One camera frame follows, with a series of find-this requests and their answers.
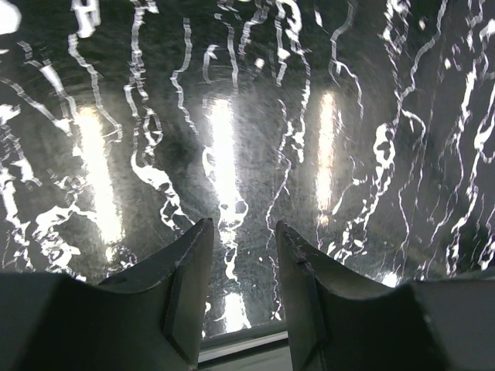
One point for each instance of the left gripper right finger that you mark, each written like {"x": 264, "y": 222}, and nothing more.
{"x": 336, "y": 318}

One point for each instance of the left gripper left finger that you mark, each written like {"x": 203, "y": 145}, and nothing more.
{"x": 158, "y": 305}

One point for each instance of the black marble pattern mat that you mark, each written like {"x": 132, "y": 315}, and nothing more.
{"x": 368, "y": 126}

